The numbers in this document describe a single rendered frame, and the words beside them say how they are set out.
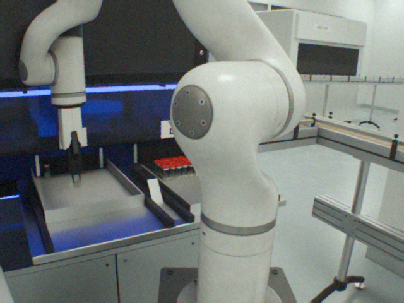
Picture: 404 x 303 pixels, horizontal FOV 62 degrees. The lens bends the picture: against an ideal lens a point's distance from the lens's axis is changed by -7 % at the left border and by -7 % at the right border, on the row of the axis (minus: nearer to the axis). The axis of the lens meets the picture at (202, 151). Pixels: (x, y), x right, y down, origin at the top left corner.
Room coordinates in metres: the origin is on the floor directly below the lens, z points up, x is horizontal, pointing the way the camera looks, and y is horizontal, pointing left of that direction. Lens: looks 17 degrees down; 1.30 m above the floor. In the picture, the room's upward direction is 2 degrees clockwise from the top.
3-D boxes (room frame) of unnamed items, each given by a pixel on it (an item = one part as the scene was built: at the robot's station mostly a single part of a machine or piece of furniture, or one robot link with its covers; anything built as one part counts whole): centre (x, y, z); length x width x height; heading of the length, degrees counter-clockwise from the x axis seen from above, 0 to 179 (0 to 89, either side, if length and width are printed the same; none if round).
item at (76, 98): (0.84, 0.33, 1.17); 0.09 x 0.08 x 0.03; 27
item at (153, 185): (0.87, 0.10, 0.91); 0.14 x 0.03 x 0.06; 32
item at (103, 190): (0.96, 0.35, 0.90); 0.34 x 0.26 x 0.04; 31
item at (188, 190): (1.04, 0.00, 0.90); 0.34 x 0.26 x 0.04; 31
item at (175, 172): (1.11, 0.04, 0.90); 0.18 x 0.02 x 0.05; 121
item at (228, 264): (0.51, -0.06, 0.95); 0.19 x 0.19 x 0.18
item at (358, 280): (1.58, -0.79, 0.07); 0.50 x 0.08 x 0.14; 122
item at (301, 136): (1.64, -0.26, 0.92); 0.69 x 0.16 x 0.16; 122
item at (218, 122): (0.49, -0.04, 1.16); 0.19 x 0.12 x 0.24; 140
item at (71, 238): (0.98, 0.17, 0.87); 0.70 x 0.48 x 0.02; 122
